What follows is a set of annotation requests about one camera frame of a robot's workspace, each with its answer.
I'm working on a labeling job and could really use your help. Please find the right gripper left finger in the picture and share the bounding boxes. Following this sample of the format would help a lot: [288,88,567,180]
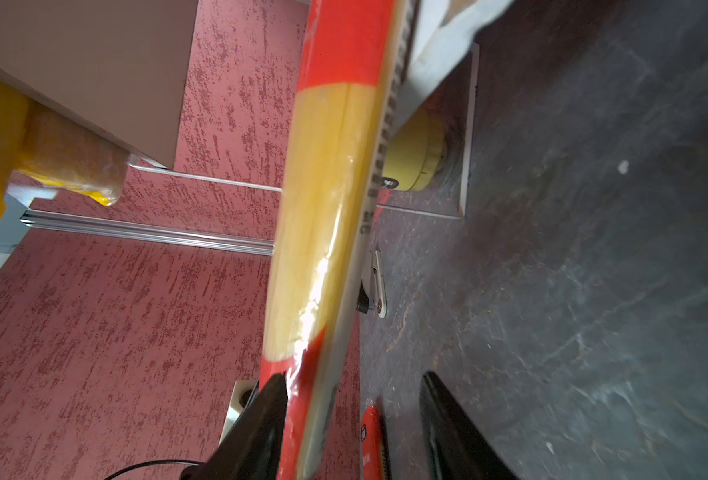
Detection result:
[180,373,288,480]

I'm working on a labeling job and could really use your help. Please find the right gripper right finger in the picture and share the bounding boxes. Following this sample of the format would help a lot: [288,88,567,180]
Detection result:
[419,371,517,480]

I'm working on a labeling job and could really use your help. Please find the white two-tier shelf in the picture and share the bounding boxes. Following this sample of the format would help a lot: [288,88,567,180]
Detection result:
[0,0,514,307]

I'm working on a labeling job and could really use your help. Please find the black white stapler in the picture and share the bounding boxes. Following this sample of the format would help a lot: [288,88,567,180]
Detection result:
[356,249,388,318]

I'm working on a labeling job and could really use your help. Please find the yellow pen cup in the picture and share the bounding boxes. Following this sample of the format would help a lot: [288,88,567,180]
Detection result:
[381,108,447,192]

